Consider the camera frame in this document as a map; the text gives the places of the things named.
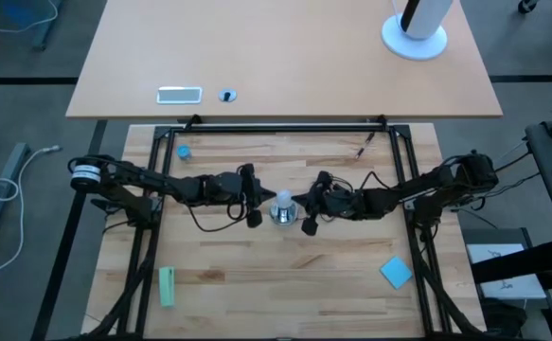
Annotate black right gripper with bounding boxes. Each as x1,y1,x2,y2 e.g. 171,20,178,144
293,170,366,237

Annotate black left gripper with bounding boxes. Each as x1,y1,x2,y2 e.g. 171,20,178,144
206,163,277,229

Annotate white lightbulb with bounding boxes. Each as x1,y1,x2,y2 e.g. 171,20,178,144
275,188,294,210

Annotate chrome lamp base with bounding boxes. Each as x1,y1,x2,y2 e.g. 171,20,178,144
268,201,300,227

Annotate black pen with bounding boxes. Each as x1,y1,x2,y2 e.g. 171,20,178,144
354,132,377,160

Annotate blue sticky note pad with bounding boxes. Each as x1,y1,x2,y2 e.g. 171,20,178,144
379,256,414,291

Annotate silver rectangular desk plate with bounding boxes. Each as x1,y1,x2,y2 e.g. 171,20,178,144
155,85,204,105

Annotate green rectangular block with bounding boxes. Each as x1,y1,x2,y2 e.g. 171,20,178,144
158,265,177,309

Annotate light wooden desk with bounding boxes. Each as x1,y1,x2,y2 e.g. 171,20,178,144
65,0,504,119

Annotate white cylindrical stand base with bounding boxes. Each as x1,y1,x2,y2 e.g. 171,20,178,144
381,0,454,62

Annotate white paper sheets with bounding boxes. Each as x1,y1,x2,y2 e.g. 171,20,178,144
466,242,547,301

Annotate grey-blue metal stand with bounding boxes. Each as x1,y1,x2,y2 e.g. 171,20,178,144
0,141,33,260

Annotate black lamp power cord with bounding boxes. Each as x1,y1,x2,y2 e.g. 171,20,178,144
187,201,249,234

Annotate black metal table frame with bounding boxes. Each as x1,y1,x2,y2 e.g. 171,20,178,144
79,115,484,341

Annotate white floor cable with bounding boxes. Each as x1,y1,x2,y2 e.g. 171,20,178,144
0,144,64,284

